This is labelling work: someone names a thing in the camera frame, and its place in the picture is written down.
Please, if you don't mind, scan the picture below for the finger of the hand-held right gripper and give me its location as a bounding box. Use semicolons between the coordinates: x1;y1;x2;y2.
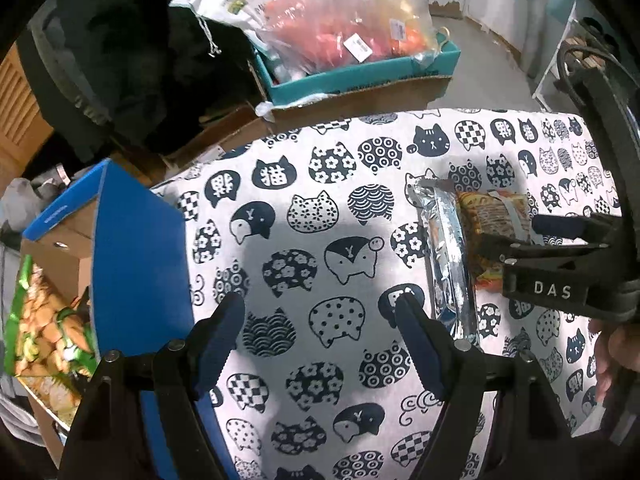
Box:
474;231;603;267
531;211;623;242

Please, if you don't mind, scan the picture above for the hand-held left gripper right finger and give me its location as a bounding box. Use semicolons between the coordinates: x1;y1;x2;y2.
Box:
392;292;575;480

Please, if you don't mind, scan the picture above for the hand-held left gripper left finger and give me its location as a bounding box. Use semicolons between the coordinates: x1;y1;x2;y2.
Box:
59;292;247;480

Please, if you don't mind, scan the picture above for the orange yellow patterned snack packet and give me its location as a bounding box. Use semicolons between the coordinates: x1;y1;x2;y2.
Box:
452;189;545;295

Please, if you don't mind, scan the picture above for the blue cardboard box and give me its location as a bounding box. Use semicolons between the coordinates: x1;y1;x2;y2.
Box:
20;157;242;480

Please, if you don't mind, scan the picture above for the green snack packet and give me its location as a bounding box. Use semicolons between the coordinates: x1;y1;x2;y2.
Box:
4;254;99;382

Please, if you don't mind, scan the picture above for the person's right hand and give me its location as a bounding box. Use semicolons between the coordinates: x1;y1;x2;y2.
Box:
588;317;632;407

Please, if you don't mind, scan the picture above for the silver snack packet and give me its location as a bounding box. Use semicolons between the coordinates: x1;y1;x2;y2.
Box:
414;179;485;351

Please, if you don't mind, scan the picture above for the cat print cloth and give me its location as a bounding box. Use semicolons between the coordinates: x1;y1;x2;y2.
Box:
149;106;625;480

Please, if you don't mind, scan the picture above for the white shelf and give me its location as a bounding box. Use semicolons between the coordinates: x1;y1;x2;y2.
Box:
531;0;603;113

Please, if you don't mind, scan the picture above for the brown cardboard box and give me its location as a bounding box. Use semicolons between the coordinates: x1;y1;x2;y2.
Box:
162;76;453;173

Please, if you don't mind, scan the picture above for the teal cardboard box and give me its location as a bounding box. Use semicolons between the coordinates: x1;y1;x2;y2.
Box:
248;40;462;111

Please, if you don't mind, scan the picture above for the grey clothing pile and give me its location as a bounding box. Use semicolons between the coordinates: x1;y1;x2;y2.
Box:
0;166;103;256

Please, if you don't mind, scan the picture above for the clear plastic bag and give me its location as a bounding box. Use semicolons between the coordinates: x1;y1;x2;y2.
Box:
257;0;442;71

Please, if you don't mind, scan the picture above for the dark cloth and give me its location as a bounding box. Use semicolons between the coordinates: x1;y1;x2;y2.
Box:
29;0;263;153

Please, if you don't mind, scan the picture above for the wooden louvre door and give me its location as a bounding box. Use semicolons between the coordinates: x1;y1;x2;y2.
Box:
0;44;55;187

